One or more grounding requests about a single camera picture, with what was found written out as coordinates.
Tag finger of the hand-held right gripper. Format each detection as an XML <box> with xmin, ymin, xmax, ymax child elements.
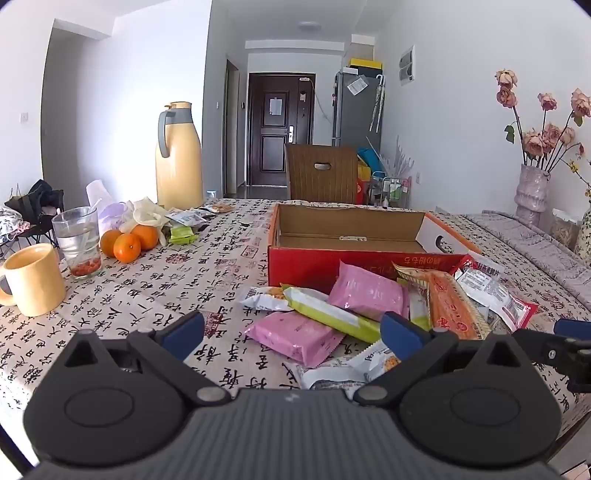
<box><xmin>553</xmin><ymin>318</ymin><xmax>591</xmax><ymax>340</ymax></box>
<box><xmin>512</xmin><ymin>327</ymin><xmax>591</xmax><ymax>370</ymax></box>

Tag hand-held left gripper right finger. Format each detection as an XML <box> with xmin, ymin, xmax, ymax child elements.
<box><xmin>352</xmin><ymin>311</ymin><xmax>533</xmax><ymax>408</ymax></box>

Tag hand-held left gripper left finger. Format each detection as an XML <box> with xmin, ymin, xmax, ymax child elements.
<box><xmin>59</xmin><ymin>310</ymin><xmax>232</xmax><ymax>408</ymax></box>

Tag white orange cracker packet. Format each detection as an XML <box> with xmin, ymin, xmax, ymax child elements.
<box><xmin>362</xmin><ymin>340</ymin><xmax>402</xmax><ymax>384</ymax></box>
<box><xmin>239</xmin><ymin>285</ymin><xmax>293</xmax><ymax>311</ymax></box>

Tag pink snack packet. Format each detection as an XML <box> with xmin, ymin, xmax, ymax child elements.
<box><xmin>241</xmin><ymin>311</ymin><xmax>347</xmax><ymax>369</ymax></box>
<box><xmin>327</xmin><ymin>260</ymin><xmax>411</xmax><ymax>322</ymax></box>

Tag orange snack packet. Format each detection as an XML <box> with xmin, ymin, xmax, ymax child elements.
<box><xmin>392</xmin><ymin>262</ymin><xmax>493</xmax><ymax>341</ymax></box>

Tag lime green snack packet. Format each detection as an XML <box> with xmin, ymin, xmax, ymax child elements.
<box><xmin>409</xmin><ymin>282</ymin><xmax>433</xmax><ymax>332</ymax></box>
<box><xmin>281</xmin><ymin>285</ymin><xmax>385</xmax><ymax>344</ymax></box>
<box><xmin>168</xmin><ymin>224</ymin><xmax>199</xmax><ymax>246</ymax></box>

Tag red white snack packet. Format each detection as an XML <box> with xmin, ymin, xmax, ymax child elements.
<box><xmin>455</xmin><ymin>253</ymin><xmax>539</xmax><ymax>334</ymax></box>

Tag red cardboard box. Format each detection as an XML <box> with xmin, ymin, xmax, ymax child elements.
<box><xmin>267</xmin><ymin>202</ymin><xmax>484</xmax><ymax>295</ymax></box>

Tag grey quilted cloth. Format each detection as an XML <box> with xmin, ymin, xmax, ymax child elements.
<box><xmin>434</xmin><ymin>210</ymin><xmax>591</xmax><ymax>320</ymax></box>

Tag glass jar white lid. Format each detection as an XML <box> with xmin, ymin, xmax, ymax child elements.
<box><xmin>551</xmin><ymin>209</ymin><xmax>583</xmax><ymax>246</ymax></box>

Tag orange fruit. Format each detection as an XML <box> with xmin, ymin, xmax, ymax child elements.
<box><xmin>131</xmin><ymin>224</ymin><xmax>160</xmax><ymax>251</ymax></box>
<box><xmin>113</xmin><ymin>233</ymin><xmax>142</xmax><ymax>264</ymax></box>
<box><xmin>100</xmin><ymin>229</ymin><xmax>123</xmax><ymax>258</ymax></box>

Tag cream fabric flower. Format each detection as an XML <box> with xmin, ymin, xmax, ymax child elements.
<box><xmin>120</xmin><ymin>196</ymin><xmax>170</xmax><ymax>248</ymax></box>

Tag glass of water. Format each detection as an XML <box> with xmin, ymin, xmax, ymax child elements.
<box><xmin>52</xmin><ymin>206</ymin><xmax>103</xmax><ymax>280</ymax></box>

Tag pink ribbed vase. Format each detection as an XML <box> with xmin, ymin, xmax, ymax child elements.
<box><xmin>514</xmin><ymin>164</ymin><xmax>553</xmax><ymax>227</ymax></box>

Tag red yellow gift box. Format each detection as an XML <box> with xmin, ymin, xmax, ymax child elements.
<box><xmin>355</xmin><ymin>164</ymin><xmax>373</xmax><ymax>204</ymax></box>

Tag yellow mug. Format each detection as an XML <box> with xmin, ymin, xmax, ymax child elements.
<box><xmin>0</xmin><ymin>243</ymin><xmax>68</xmax><ymax>318</ymax></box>

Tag purple white wrapping paper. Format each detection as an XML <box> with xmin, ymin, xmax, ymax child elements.
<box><xmin>85</xmin><ymin>180</ymin><xmax>127</xmax><ymax>234</ymax></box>

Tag yellow thermos jug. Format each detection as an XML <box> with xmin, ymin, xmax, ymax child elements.
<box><xmin>154</xmin><ymin>102</ymin><xmax>204</xmax><ymax>211</ymax></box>

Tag wooden chair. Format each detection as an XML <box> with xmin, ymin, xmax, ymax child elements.
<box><xmin>284</xmin><ymin>143</ymin><xmax>359</xmax><ymax>204</ymax></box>

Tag pale dried branches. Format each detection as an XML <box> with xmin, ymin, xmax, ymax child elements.
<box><xmin>381</xmin><ymin>136</ymin><xmax>417</xmax><ymax>179</ymax></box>

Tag blue plastic items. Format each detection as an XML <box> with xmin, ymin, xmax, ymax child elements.
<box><xmin>357</xmin><ymin>147</ymin><xmax>384</xmax><ymax>172</ymax></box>

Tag dried pink roses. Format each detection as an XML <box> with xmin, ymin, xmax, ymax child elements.
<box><xmin>494</xmin><ymin>69</ymin><xmax>591</xmax><ymax>172</ymax></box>

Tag black bag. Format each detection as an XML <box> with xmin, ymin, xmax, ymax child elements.
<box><xmin>4</xmin><ymin>179</ymin><xmax>65</xmax><ymax>219</ymax></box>

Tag dark brown entrance door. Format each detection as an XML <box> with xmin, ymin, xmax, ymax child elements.
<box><xmin>247</xmin><ymin>71</ymin><xmax>317</xmax><ymax>188</ymax></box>

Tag patterned clothes pile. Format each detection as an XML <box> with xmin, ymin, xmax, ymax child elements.
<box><xmin>0</xmin><ymin>207</ymin><xmax>31</xmax><ymax>241</ymax></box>

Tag grey interior door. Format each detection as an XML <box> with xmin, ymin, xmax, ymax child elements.
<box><xmin>224</xmin><ymin>55</ymin><xmax>242</xmax><ymax>197</ymax></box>

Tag grey refrigerator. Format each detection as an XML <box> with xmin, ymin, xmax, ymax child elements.
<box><xmin>332</xmin><ymin>69</ymin><xmax>387</xmax><ymax>149</ymax></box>

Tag white folded umbrella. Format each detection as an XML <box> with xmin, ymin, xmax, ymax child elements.
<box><xmin>369</xmin><ymin>74</ymin><xmax>387</xmax><ymax>135</ymax></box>

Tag plain cardboard box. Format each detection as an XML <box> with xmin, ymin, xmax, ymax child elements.
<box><xmin>351</xmin><ymin>34</ymin><xmax>378</xmax><ymax>61</ymax></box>

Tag wire rack with bottles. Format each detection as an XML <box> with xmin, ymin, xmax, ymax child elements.
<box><xmin>369</xmin><ymin>171</ymin><xmax>412</xmax><ymax>209</ymax></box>

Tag white wall panel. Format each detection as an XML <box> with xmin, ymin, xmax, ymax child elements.
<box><xmin>398</xmin><ymin>45</ymin><xmax>417</xmax><ymax>86</ymax></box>

